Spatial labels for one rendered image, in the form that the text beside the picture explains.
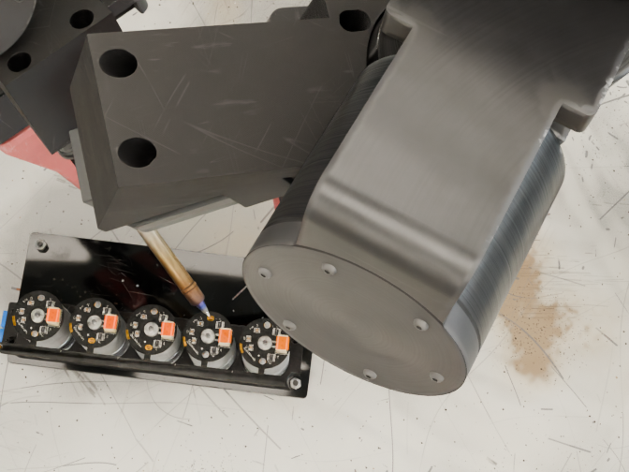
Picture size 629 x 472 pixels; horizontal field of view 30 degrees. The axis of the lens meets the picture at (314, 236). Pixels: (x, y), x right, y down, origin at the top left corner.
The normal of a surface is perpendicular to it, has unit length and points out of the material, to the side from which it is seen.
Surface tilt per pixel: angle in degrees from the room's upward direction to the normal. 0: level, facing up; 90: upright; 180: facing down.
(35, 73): 62
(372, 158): 12
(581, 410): 0
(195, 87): 18
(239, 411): 0
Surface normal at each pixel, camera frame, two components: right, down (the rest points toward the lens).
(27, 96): 0.56, 0.55
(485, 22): 0.13, -0.43
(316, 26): 0.32, -0.31
